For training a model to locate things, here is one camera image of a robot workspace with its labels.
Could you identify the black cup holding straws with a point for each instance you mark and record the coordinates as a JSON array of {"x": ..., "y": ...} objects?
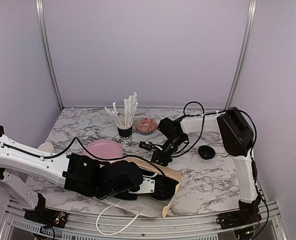
[{"x": 125, "y": 132}]

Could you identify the stack of white paper cups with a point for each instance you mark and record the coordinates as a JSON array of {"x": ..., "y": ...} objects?
[{"x": 46, "y": 147}]

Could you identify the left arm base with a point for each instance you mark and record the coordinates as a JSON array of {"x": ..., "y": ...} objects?
[{"x": 43, "y": 215}]

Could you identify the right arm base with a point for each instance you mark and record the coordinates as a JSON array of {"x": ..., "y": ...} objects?
[{"x": 247, "y": 213}]

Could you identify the brown paper bag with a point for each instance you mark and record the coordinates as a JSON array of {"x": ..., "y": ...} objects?
[{"x": 145, "y": 205}]

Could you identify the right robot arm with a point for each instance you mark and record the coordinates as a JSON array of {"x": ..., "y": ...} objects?
[{"x": 207, "y": 186}]

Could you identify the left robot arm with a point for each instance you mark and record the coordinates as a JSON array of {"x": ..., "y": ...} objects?
[{"x": 78, "y": 173}]

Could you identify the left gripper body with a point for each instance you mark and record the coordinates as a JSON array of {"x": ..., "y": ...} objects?
[{"x": 130, "y": 198}]

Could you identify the pink plate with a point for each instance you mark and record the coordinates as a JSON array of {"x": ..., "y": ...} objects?
[{"x": 105, "y": 149}]

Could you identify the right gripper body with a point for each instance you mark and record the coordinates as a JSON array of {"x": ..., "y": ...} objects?
[{"x": 166, "y": 158}]

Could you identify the red patterned bowl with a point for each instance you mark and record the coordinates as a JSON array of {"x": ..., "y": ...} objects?
[{"x": 145, "y": 125}]

